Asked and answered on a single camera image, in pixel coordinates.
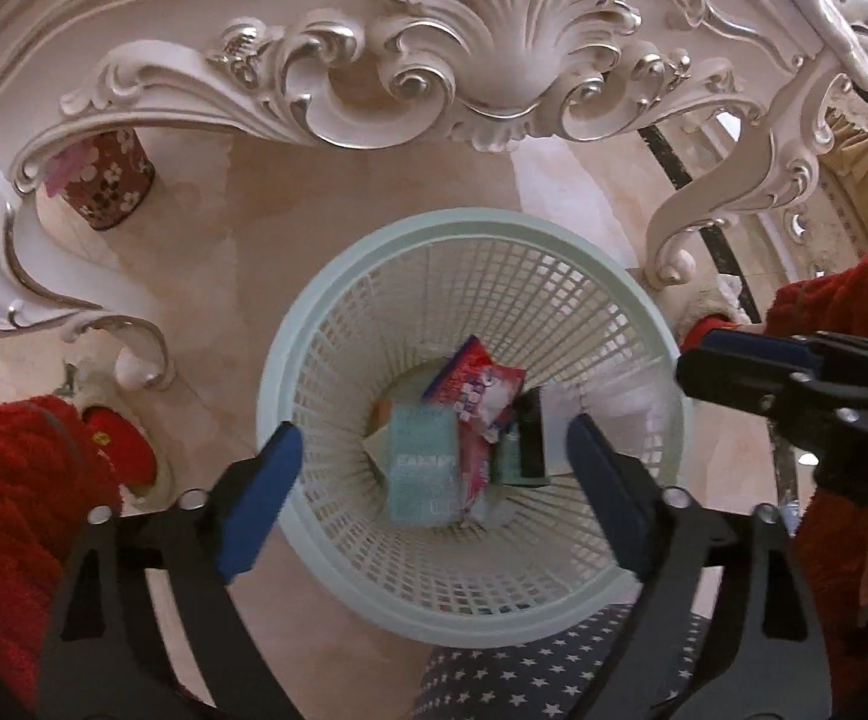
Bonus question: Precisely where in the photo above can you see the dark red floral bin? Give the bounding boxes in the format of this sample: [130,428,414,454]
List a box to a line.
[45,127,157,233]

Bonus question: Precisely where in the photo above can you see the dark teal box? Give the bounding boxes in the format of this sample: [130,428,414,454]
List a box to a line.
[489,386,552,488]

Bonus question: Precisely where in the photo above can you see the ornate white coffee table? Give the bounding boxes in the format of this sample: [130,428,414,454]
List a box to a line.
[0,0,868,392]

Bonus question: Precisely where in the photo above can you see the light teal box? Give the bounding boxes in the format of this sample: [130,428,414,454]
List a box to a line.
[387,405,459,526]

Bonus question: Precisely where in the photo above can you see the red fluffy slipper, right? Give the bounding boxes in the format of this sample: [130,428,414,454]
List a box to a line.
[764,236,868,698]

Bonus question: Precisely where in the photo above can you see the red white snack packet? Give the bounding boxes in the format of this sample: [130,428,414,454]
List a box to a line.
[425,335,528,462]

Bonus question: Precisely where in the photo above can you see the patterned beige rug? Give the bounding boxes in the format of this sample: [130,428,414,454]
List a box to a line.
[749,165,868,320]

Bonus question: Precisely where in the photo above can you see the red fluffy slipper, left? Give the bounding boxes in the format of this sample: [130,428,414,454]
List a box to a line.
[0,394,124,706]

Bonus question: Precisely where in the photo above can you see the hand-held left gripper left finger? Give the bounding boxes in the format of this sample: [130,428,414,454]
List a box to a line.
[38,421,307,720]

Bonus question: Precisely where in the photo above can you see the mint plastic mesh basket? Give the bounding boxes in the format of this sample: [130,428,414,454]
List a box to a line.
[256,208,697,646]

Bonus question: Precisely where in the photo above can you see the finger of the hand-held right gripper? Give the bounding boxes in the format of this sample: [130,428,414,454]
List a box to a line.
[675,347,817,415]
[695,328,868,380]

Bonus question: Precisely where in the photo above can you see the beige fringed sofa cover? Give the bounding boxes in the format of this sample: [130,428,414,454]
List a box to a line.
[816,90,868,256]

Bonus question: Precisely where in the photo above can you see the star-printed dark cushion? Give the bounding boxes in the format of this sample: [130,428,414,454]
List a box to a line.
[419,604,705,720]

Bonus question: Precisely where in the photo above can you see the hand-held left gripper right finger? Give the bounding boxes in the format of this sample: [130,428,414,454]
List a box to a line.
[566,412,834,720]

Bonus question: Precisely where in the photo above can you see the red fur-trimmed slipper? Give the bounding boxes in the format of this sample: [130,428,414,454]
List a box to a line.
[669,270,763,351]
[77,382,176,505]

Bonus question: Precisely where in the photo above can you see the red fluffy slipper,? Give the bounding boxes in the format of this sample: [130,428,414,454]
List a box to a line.
[0,394,124,706]
[764,236,868,698]

